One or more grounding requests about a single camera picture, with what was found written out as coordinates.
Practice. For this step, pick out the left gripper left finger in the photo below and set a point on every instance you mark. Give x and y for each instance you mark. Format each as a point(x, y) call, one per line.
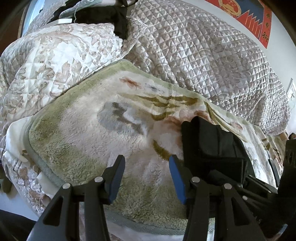
point(60, 220)

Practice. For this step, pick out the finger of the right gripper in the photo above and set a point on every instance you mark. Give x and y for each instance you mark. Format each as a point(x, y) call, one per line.
point(259, 187)
point(259, 206)

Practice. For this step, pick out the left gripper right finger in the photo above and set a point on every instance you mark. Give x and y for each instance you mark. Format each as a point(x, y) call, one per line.
point(233, 219)

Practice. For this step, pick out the black pants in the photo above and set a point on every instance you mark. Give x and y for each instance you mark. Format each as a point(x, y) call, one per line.
point(206, 147)

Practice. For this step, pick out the floral plush blanket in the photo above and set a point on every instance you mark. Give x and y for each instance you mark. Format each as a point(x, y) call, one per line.
point(122, 110)

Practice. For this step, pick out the pink quilted bedspread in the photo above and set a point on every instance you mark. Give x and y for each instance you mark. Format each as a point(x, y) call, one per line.
point(187, 46)

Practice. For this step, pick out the white floral comforter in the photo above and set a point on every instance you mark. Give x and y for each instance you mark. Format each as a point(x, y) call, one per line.
point(38, 68)

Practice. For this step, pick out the dark clothes pile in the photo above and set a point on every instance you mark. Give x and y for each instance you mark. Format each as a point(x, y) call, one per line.
point(96, 12)

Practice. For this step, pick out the red blue wall poster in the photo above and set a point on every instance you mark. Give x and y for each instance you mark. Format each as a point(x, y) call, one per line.
point(252, 14)

